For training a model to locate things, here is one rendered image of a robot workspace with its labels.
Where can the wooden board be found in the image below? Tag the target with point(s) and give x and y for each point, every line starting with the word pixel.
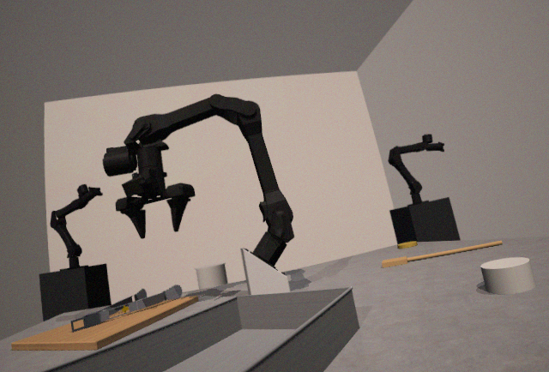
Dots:
pixel 98 336

